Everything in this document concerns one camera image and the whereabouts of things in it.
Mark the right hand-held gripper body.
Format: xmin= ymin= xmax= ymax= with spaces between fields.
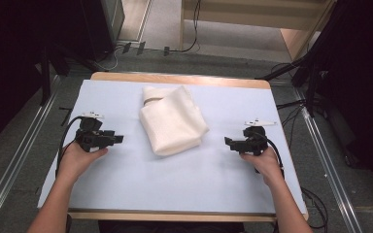
xmin=236 ymin=118 xmax=277 ymax=156

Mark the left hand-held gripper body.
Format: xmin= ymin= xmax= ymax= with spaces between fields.
xmin=74 ymin=111 xmax=112 ymax=153

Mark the white mesh cloth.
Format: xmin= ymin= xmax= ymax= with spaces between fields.
xmin=138 ymin=84 xmax=210 ymax=157

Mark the person's right hand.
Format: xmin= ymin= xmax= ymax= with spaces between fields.
xmin=240 ymin=146 xmax=285 ymax=188

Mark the person's left hand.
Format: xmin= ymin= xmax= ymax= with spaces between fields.
xmin=55 ymin=141 xmax=109 ymax=183

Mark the light blue table mat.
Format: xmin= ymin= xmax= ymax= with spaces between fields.
xmin=37 ymin=79 xmax=308 ymax=216

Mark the wooden table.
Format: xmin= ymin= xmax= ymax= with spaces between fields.
xmin=67 ymin=71 xmax=310 ymax=223

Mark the person's dark clothing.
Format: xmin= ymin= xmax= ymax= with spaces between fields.
xmin=97 ymin=220 xmax=246 ymax=233

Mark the grey cabinet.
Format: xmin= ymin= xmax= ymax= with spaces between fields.
xmin=100 ymin=0 xmax=126 ymax=43

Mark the black curtain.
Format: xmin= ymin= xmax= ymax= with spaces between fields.
xmin=0 ymin=0 xmax=115 ymax=153
xmin=317 ymin=0 xmax=373 ymax=197

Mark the wooden shelf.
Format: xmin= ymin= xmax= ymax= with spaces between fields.
xmin=179 ymin=0 xmax=338 ymax=62

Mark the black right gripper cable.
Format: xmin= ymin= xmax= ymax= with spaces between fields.
xmin=260 ymin=131 xmax=286 ymax=180

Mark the white floor cable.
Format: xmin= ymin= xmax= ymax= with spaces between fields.
xmin=93 ymin=44 xmax=124 ymax=73

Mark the metal floor rail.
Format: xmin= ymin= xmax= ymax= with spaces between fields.
xmin=0 ymin=75 xmax=62 ymax=233
xmin=291 ymin=86 xmax=364 ymax=233

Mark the black metal frame stand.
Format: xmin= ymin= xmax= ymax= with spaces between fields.
xmin=254 ymin=52 xmax=325 ymax=118

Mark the black floor cable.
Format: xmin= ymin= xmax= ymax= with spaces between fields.
xmin=300 ymin=186 xmax=330 ymax=233

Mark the black hanging cable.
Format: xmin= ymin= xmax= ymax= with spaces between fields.
xmin=168 ymin=0 xmax=202 ymax=54

